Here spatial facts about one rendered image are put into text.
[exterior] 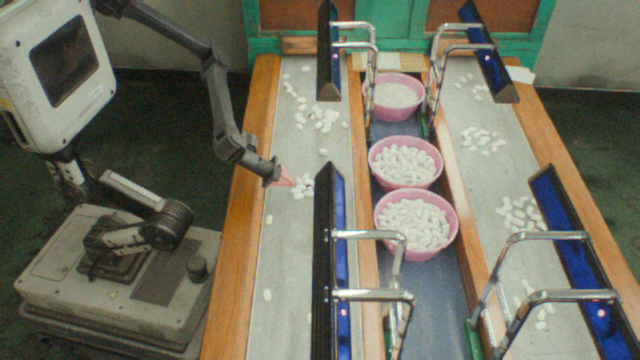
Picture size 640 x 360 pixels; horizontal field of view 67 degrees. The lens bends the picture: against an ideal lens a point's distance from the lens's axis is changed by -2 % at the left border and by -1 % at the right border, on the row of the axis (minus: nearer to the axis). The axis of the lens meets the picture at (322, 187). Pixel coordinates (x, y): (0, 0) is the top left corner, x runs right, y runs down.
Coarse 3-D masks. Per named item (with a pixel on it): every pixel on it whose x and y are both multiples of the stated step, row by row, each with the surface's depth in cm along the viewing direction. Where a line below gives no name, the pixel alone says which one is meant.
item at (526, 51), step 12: (252, 48) 226; (264, 48) 226; (276, 48) 226; (384, 48) 226; (396, 48) 226; (408, 48) 226; (420, 48) 225; (504, 48) 225; (516, 48) 225; (528, 48) 225; (252, 60) 230; (528, 60) 230; (252, 72) 235
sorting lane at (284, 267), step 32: (288, 64) 225; (288, 96) 207; (288, 128) 192; (320, 128) 192; (288, 160) 178; (320, 160) 179; (288, 192) 167; (352, 192) 167; (288, 224) 157; (352, 224) 157; (288, 256) 148; (352, 256) 148; (256, 288) 140; (288, 288) 140; (352, 288) 140; (256, 320) 133; (288, 320) 133; (352, 320) 133; (256, 352) 126; (288, 352) 126; (352, 352) 126
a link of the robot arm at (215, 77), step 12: (228, 60) 167; (216, 72) 162; (216, 84) 159; (216, 96) 156; (228, 96) 159; (216, 108) 153; (228, 108) 155; (216, 120) 151; (228, 120) 150; (216, 132) 148; (228, 132) 145; (216, 144) 146; (228, 144) 144; (228, 156) 147
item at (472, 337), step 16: (512, 240) 107; (528, 240) 106; (544, 240) 106; (560, 240) 106; (576, 240) 106; (592, 240) 106; (496, 272) 115; (496, 288) 114; (480, 304) 125; (528, 304) 97; (464, 320) 137; (512, 320) 104; (512, 336) 106; (480, 352) 129; (496, 352) 113
